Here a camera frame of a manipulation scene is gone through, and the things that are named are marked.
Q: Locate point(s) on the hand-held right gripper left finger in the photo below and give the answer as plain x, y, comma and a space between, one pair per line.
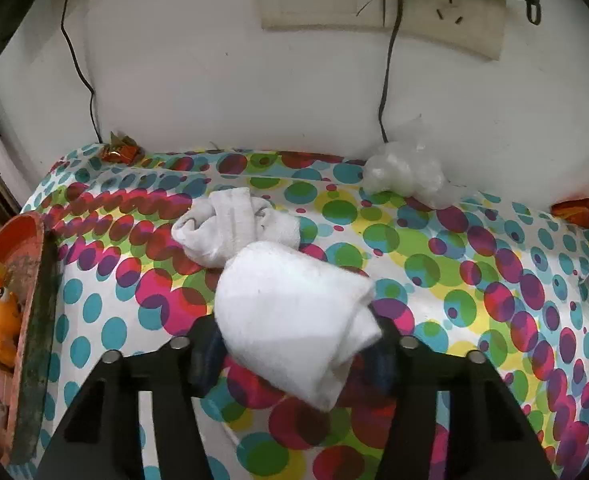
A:
207, 360

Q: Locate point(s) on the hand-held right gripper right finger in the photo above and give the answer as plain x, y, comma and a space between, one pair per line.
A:
382, 362

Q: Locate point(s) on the orange toy duck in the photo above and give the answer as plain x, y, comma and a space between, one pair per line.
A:
2, 320

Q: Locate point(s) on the red round tray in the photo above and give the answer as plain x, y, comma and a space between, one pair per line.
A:
24, 245

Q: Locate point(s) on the polka dot tablecloth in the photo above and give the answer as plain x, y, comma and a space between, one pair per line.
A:
424, 270

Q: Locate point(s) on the knotted white sock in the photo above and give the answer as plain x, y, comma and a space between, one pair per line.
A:
234, 225

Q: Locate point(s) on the crumpled clear plastic bag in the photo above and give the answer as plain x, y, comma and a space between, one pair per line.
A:
399, 172

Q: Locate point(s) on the orange candy wrapper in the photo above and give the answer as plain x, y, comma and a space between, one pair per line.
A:
119, 151

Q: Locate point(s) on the red packet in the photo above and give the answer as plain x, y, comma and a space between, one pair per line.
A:
576, 210

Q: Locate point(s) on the white wall socket plate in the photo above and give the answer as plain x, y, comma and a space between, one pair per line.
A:
314, 5

